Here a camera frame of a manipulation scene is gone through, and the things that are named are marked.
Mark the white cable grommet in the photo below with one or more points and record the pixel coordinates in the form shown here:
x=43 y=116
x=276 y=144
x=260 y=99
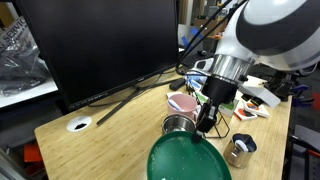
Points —
x=78 y=123

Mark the plastic bag of masks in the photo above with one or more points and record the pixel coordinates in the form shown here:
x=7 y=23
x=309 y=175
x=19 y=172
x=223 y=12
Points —
x=194 y=81

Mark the blue handled spoon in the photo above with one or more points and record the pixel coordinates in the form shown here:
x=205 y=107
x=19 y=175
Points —
x=240 y=144

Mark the black plastic bag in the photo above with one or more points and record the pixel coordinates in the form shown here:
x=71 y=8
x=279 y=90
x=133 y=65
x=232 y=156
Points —
x=21 y=68

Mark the green white small book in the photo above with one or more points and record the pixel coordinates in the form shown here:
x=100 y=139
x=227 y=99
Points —
x=228 y=109

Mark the green plate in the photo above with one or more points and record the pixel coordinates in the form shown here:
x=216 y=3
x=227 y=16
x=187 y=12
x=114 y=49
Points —
x=175 y=157

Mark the stainless steel bowl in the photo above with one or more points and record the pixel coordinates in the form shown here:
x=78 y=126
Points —
x=177 y=122

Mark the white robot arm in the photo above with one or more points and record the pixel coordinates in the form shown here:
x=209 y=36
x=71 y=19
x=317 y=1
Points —
x=282 y=34

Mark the large black monitor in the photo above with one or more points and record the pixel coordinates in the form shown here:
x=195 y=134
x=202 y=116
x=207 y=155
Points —
x=95 y=48

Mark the abc board book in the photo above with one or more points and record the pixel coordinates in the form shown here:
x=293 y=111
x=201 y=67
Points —
x=244 y=115

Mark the pink mug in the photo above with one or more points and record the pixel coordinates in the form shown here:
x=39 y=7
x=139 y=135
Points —
x=188 y=104

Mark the small black box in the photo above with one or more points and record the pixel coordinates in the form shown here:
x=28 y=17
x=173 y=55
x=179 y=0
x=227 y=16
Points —
x=175 y=85

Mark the birds board book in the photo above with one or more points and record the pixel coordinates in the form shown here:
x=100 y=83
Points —
x=258 y=110

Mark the steel cup with dark interior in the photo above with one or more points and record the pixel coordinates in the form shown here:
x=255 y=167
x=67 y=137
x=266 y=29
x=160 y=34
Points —
x=236 y=156

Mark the black wire book rack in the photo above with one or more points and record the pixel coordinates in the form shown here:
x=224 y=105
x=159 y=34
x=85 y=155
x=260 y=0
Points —
x=221 y=128

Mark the white spoon in mug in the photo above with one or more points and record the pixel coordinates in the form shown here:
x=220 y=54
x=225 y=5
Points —
x=174 y=105

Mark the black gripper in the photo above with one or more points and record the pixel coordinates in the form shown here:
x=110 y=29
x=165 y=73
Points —
x=219 y=92

